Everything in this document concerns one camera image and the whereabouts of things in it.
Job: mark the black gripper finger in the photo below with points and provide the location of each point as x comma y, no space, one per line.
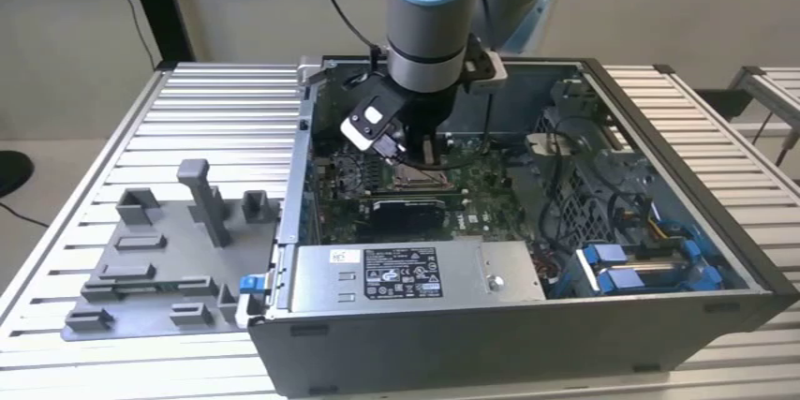
429,149

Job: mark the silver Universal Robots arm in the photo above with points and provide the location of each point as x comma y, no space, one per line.
426,34

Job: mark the CPU socket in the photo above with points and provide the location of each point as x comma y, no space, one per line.
426,188

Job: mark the green motherboard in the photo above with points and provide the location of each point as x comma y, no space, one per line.
494,203

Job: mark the metal drive cage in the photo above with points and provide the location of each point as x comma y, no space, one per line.
587,175

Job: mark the black power supply label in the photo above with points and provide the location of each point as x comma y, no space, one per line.
401,273

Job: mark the silver power supply unit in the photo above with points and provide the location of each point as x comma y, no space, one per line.
463,273

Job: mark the blue disk carrier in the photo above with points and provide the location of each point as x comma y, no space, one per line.
622,280
607,254

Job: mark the blue case latch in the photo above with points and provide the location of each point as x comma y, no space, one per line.
249,285

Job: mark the grey parts rack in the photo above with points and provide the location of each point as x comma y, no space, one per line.
187,259

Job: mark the aluminium side table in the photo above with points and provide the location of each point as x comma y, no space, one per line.
775,91

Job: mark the black round chair base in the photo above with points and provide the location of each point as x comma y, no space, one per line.
13,173

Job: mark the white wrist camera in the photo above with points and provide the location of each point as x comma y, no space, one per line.
366,126

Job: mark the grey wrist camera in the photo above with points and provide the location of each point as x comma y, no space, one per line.
487,73

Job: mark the black metal post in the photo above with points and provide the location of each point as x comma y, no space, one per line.
162,6

